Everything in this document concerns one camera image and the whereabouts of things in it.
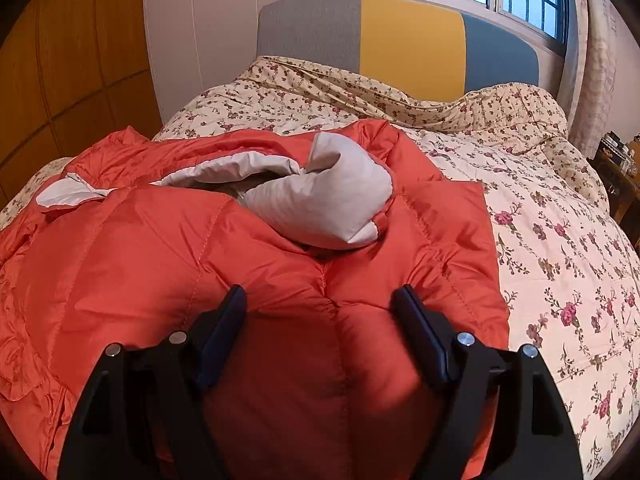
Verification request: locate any clutter on side table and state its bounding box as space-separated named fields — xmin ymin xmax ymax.
xmin=598 ymin=131 xmax=639 ymax=178

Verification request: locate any wooden wardrobe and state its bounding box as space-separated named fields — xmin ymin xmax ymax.
xmin=1 ymin=0 xmax=162 ymax=203

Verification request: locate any floral curtain right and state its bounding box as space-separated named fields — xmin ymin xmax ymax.
xmin=556 ymin=0 xmax=617 ymax=158

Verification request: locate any orange down jacket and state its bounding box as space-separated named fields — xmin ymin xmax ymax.
xmin=1 ymin=119 xmax=509 ymax=479

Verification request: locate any grey yellow blue headboard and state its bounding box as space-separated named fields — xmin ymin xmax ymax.
xmin=257 ymin=0 xmax=539 ymax=102

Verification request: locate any floral quilt on bed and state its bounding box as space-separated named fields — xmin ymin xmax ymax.
xmin=1 ymin=56 xmax=639 ymax=479

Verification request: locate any wooden side table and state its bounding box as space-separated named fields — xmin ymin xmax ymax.
xmin=591 ymin=143 xmax=639 ymax=252

